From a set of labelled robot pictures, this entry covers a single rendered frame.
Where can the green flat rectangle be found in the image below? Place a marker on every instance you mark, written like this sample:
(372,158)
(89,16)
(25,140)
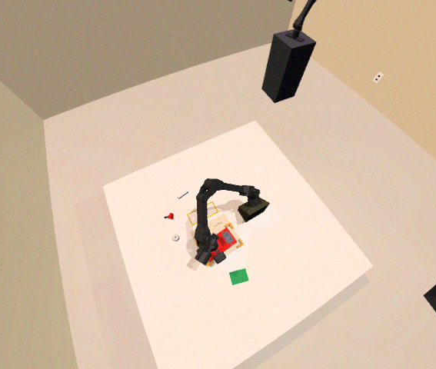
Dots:
(239,276)

